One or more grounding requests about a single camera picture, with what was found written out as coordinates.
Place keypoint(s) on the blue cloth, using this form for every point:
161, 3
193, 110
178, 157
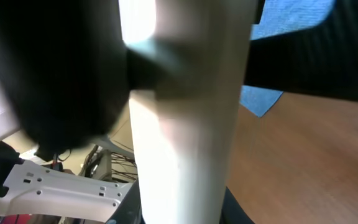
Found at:
291, 15

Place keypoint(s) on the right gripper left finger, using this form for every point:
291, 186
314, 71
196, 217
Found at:
129, 211

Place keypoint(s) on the white pipette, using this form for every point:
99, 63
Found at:
182, 149

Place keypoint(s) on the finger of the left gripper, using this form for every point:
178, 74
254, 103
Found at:
322, 62
61, 77

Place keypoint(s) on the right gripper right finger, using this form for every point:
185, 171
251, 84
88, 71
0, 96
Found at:
232, 213

